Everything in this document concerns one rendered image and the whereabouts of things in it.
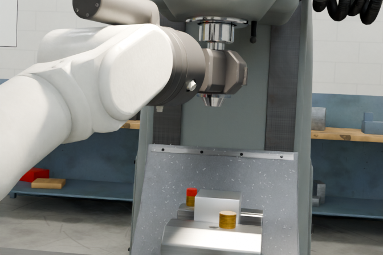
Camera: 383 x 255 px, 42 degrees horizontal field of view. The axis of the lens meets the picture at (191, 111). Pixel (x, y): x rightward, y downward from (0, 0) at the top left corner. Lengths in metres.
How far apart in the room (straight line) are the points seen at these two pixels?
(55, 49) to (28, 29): 4.90
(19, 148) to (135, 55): 0.13
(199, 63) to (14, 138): 0.25
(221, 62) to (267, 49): 0.46
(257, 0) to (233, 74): 0.09
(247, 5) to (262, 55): 0.44
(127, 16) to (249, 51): 0.59
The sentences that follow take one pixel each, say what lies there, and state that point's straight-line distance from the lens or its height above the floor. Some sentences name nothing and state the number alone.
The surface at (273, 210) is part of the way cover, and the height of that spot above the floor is 0.98.
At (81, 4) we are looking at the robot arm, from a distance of 0.47.
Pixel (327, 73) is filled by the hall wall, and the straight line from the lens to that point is 4.94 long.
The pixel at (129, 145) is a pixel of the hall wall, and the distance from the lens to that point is 5.04.
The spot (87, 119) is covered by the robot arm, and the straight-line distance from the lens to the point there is 0.40.
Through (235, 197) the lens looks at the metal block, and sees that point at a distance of 0.68.
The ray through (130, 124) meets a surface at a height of 0.87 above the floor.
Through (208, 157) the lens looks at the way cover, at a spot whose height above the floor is 1.07.
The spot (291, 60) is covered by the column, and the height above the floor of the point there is 1.28.
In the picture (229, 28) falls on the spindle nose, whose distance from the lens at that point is 0.67.
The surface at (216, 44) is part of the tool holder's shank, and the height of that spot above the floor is 1.28.
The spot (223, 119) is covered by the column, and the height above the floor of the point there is 1.15.
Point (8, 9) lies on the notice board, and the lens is 5.50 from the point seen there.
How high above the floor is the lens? 1.22
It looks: 3 degrees down
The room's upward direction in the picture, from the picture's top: 3 degrees clockwise
